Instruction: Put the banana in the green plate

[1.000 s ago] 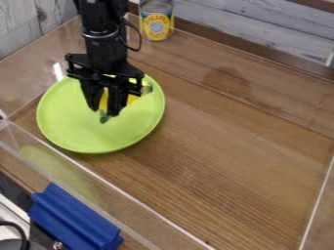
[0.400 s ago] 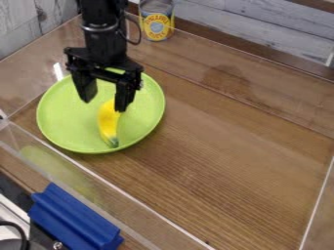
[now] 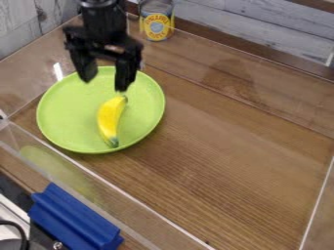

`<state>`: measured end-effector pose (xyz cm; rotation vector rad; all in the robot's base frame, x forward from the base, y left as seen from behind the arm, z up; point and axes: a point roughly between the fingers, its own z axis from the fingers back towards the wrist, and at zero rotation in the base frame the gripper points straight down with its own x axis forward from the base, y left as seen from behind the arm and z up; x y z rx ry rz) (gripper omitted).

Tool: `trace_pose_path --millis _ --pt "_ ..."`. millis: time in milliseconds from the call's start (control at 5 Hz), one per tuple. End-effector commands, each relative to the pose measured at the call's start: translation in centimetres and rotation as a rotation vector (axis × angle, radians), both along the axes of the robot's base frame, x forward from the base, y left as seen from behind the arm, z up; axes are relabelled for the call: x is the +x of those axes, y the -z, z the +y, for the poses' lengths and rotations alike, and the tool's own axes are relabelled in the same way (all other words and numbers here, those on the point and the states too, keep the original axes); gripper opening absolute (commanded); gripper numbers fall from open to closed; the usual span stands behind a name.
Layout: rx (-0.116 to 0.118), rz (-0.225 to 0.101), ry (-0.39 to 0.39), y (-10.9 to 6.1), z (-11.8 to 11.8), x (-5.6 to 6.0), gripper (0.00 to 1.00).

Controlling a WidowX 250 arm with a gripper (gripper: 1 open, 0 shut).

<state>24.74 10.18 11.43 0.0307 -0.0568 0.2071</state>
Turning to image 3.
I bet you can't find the clear acrylic front wall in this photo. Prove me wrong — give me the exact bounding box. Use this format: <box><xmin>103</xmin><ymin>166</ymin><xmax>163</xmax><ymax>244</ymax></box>
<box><xmin>0</xmin><ymin>119</ymin><xmax>215</xmax><ymax>250</ymax></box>

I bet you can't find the black cable bottom left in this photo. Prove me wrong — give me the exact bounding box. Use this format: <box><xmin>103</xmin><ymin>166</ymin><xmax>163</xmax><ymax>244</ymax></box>
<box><xmin>0</xmin><ymin>220</ymin><xmax>30</xmax><ymax>250</ymax></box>

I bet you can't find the blue plastic block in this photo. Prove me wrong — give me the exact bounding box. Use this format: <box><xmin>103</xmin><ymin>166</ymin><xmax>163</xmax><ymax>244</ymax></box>
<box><xmin>28</xmin><ymin>183</ymin><xmax>124</xmax><ymax>250</ymax></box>

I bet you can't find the clear acrylic triangle bracket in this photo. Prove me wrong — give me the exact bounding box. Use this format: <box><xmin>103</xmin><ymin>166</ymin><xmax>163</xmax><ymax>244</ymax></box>
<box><xmin>125</xmin><ymin>12</ymin><xmax>131</xmax><ymax>36</ymax></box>

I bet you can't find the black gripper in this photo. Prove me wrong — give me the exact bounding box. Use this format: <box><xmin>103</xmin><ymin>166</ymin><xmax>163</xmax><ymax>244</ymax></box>
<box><xmin>63</xmin><ymin>4</ymin><xmax>143</xmax><ymax>92</ymax></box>

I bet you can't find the green round plate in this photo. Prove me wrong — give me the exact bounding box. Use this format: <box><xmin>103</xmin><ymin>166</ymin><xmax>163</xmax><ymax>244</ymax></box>
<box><xmin>36</xmin><ymin>66</ymin><xmax>165</xmax><ymax>154</ymax></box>

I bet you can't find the yellow toy banana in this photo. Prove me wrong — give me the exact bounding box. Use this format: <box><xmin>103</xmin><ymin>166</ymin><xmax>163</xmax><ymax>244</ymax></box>
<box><xmin>96</xmin><ymin>95</ymin><xmax>128</xmax><ymax>147</ymax></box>

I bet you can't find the yellow labelled tin can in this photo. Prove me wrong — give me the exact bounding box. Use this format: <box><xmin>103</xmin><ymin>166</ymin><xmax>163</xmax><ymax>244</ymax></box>
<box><xmin>139</xmin><ymin>0</ymin><xmax>175</xmax><ymax>42</ymax></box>

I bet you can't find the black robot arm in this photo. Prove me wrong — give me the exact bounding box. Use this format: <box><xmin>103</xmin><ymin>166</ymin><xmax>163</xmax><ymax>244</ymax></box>
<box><xmin>63</xmin><ymin>0</ymin><xmax>143</xmax><ymax>93</ymax></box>

